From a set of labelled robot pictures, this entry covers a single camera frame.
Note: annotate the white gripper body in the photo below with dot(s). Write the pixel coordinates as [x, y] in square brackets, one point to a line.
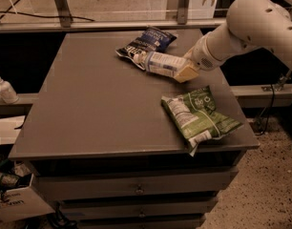
[201, 55]

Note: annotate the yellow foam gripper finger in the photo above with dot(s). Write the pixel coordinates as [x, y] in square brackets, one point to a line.
[186, 73]
[188, 55]

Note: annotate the blue plastic water bottle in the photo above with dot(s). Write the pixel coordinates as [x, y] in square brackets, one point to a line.
[161, 63]

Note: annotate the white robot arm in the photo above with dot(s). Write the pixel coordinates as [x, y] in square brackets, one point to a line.
[249, 25]

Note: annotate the blue chip bag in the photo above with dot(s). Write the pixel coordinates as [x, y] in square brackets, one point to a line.
[152, 39]

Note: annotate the green chip bag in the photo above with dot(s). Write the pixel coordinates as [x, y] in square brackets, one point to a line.
[196, 118]

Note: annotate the white pump dispenser bottle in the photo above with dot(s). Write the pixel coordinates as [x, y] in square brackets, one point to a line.
[7, 92]

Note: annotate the grey drawer cabinet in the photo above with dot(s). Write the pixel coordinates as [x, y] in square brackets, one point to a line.
[97, 130]

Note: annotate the top drawer knob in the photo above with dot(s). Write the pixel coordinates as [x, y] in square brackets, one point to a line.
[139, 190]

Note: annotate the drawer knob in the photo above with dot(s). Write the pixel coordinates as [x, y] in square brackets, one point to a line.
[141, 214]
[139, 190]

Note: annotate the white paper sheet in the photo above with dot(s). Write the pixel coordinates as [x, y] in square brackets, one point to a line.
[10, 128]

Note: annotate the white cardboard box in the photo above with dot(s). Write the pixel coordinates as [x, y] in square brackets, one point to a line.
[23, 203]

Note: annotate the metal frame rail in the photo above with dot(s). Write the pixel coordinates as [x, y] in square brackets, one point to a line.
[113, 15]

